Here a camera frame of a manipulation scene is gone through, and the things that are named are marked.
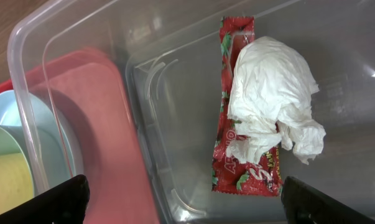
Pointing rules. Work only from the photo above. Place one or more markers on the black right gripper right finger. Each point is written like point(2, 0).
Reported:
point(304, 204)

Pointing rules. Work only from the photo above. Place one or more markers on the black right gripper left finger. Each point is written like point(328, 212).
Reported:
point(65, 203)

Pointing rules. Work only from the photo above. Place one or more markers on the light blue plate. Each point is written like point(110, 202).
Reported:
point(44, 118)

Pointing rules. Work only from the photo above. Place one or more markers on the red candy wrapper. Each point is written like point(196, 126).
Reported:
point(228, 174)

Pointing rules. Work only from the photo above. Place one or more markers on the yellow plastic cup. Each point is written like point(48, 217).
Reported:
point(16, 184)

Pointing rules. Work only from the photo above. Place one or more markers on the light green bowl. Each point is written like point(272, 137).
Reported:
point(0, 140)

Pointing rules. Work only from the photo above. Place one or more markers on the white tissue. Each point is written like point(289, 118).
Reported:
point(270, 101)

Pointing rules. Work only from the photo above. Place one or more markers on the red plastic tray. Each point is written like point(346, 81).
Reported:
point(88, 90)

